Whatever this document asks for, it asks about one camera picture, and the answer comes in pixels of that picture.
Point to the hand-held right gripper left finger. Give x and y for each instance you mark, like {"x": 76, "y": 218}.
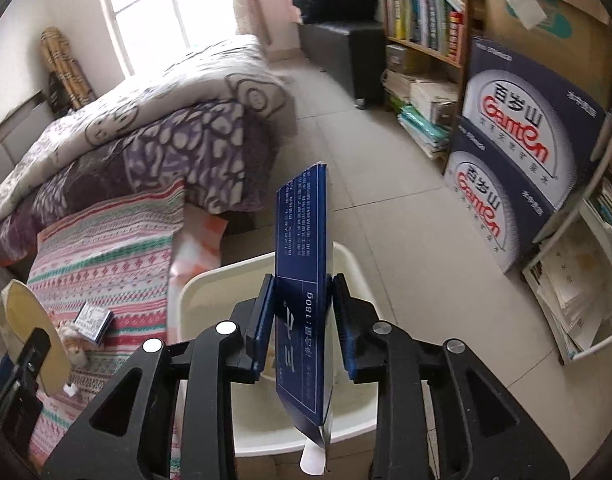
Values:
{"x": 263, "y": 322}

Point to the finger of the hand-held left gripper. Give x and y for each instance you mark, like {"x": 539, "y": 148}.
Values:
{"x": 34, "y": 352}

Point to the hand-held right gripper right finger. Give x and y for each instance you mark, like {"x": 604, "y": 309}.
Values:
{"x": 343, "y": 325}

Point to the orange peel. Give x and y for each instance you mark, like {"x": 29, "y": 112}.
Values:
{"x": 74, "y": 349}

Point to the brown cardboard piece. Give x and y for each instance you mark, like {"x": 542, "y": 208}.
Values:
{"x": 21, "y": 310}

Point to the white plastic bin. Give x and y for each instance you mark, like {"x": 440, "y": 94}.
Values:
{"x": 211, "y": 285}

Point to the long dark blue carton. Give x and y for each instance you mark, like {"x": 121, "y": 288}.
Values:
{"x": 302, "y": 260}

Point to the small blue pack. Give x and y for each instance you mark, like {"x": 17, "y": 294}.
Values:
{"x": 93, "y": 322}

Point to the orange and white bag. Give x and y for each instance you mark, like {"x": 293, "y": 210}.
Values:
{"x": 201, "y": 240}

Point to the striped patterned bed sheet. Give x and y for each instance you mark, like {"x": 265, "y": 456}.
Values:
{"x": 111, "y": 260}

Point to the purple patterned blanket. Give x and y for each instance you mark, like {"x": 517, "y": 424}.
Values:
{"x": 211, "y": 150}

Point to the blue water carton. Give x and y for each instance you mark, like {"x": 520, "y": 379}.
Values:
{"x": 525, "y": 110}
{"x": 490, "y": 200}

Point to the stack of white papers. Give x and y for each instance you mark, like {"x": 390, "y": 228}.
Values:
{"x": 570, "y": 290}

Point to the stack of flat books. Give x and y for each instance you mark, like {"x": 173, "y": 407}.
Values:
{"x": 425, "y": 105}

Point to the folded purple and cream quilts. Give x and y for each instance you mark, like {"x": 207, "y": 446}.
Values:
{"x": 186, "y": 80}

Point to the rolled bamboo mat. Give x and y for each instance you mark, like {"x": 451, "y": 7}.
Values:
{"x": 61, "y": 65}

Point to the white shelf rack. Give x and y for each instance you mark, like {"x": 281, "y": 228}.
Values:
{"x": 593, "y": 180}

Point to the row of upright books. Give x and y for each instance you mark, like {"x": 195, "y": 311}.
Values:
{"x": 425, "y": 15}

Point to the wooden bookshelf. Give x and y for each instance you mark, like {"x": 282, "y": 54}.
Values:
{"x": 468, "y": 15}

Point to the large brown cardboard box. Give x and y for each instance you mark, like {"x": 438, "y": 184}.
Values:
{"x": 535, "y": 5}

